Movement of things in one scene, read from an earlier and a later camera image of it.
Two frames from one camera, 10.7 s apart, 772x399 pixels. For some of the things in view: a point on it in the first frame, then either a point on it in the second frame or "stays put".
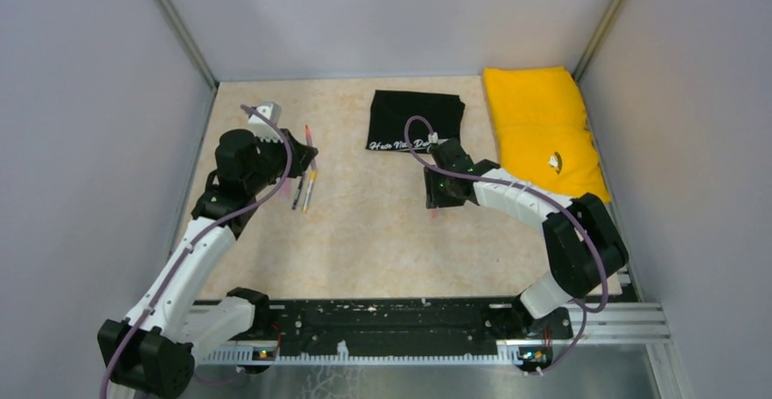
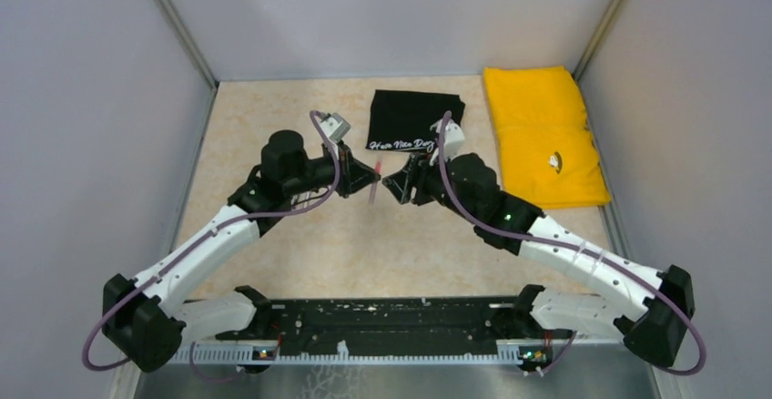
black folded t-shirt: (391, 111) stays put
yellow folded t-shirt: (542, 130) stays put
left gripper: (301, 155) to (353, 174)
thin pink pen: (311, 144) to (373, 189)
